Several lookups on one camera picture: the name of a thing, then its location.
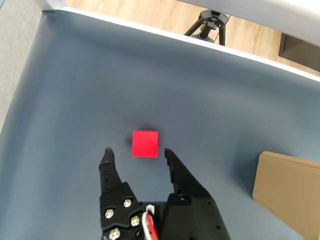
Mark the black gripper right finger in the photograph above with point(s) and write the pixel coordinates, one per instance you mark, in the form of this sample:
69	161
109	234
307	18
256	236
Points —
190	212

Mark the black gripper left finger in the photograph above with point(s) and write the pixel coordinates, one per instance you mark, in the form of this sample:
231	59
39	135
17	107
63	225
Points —
112	200

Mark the red cube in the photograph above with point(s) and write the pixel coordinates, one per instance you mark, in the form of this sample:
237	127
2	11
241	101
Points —
145	143

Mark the square beige tin container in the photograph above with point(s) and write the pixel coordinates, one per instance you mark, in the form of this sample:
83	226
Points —
287	190

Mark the dark blue mat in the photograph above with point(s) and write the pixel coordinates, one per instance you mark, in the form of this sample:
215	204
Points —
150	87

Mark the grey carpet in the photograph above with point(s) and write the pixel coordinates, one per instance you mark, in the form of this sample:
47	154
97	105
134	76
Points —
15	50

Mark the black tripod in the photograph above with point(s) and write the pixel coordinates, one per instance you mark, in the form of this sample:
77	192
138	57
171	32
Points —
207	27

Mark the dark brown cabinet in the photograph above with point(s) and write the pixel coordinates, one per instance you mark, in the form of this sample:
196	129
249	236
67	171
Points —
297	48

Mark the silver white cart frame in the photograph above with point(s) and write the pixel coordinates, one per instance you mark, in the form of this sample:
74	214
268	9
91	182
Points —
250	12

